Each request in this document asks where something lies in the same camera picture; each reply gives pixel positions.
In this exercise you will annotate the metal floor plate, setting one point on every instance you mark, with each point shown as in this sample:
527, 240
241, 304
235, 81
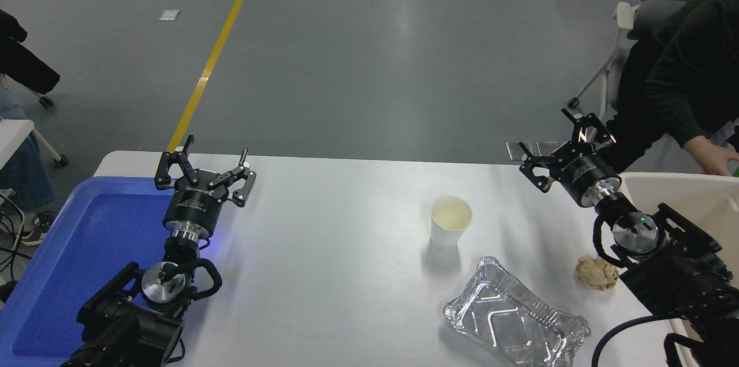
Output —
547, 148
515, 150

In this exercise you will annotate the white paper cup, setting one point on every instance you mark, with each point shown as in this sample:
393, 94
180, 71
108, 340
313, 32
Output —
450, 225

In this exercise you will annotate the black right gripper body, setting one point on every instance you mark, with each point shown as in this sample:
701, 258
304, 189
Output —
583, 171

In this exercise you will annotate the small white table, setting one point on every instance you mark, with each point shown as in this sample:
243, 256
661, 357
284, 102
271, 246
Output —
11, 136

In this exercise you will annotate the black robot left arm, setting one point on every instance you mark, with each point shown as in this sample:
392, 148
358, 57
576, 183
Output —
133, 326

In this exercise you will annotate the person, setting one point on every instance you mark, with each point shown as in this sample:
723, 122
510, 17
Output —
687, 67
23, 171

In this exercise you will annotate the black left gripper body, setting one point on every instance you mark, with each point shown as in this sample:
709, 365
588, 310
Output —
193, 208

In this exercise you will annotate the white-legged chair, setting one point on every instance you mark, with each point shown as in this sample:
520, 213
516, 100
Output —
60, 160

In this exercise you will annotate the large pale bin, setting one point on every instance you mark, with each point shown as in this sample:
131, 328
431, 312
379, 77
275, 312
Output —
693, 194

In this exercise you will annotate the black jacket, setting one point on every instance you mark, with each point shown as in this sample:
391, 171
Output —
23, 67

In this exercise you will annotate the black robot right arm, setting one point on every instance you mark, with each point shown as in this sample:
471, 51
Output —
675, 280

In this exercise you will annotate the crumpled tan paper ball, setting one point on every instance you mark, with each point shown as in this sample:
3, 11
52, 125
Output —
596, 273

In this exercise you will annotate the person's hand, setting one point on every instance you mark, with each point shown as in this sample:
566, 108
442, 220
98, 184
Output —
713, 156

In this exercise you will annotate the blue plastic tray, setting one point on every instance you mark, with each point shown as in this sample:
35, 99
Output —
75, 251

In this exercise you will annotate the silver foil tray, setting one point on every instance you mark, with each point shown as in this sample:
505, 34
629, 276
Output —
514, 321

